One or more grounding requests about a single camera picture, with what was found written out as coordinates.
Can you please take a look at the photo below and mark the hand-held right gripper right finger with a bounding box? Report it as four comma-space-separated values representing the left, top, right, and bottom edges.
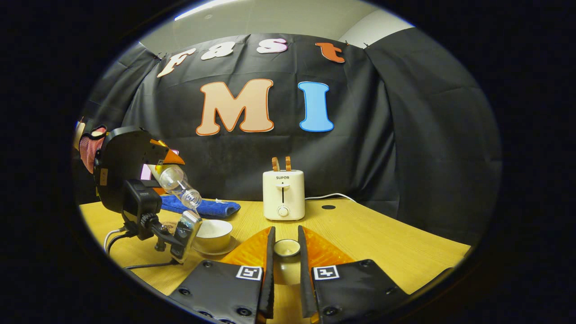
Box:
297, 225, 410, 324

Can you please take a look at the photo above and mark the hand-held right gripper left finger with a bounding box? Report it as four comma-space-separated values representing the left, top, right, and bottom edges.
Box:
167, 226, 276, 324

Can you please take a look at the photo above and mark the clear glass water bottle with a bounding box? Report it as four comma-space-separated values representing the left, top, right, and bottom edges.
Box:
150, 163, 203, 211

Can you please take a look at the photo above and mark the cream teacup lid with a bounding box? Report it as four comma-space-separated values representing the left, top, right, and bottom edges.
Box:
273, 238, 301, 273

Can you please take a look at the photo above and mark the cream teacup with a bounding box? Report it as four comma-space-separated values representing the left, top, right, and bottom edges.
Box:
196, 219, 234, 252

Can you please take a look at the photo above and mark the blue towel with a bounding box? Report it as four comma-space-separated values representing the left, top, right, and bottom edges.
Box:
160, 194, 241, 220

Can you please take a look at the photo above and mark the white toaster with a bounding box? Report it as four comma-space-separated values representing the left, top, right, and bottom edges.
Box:
263, 170, 306, 221

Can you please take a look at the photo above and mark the mounted smartphone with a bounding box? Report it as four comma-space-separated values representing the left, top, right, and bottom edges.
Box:
170, 210, 203, 264

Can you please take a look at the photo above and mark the black backdrop cloth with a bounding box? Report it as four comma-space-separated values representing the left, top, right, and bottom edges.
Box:
74, 28, 502, 246

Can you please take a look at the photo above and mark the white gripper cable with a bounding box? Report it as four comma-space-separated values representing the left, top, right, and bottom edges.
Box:
104, 226, 129, 253

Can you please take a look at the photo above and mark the white toaster power cable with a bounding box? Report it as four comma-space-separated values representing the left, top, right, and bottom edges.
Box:
304, 193, 358, 204

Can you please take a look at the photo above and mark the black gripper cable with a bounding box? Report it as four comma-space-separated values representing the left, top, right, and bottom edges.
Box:
122, 259, 180, 271

